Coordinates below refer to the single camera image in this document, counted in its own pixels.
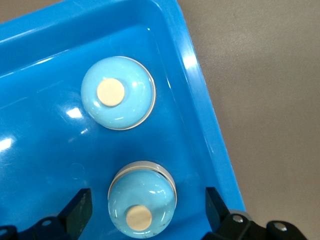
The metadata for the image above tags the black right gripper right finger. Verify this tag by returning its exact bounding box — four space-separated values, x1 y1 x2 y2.
203 186 308 240

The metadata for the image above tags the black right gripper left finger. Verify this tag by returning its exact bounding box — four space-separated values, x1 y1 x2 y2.
0 187 94 240

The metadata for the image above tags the light blue call bell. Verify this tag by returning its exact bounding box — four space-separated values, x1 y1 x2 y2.
80 55 157 131
107 161 179 238

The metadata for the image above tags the blue plastic tray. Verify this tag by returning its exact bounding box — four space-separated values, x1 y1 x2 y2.
0 0 246 240

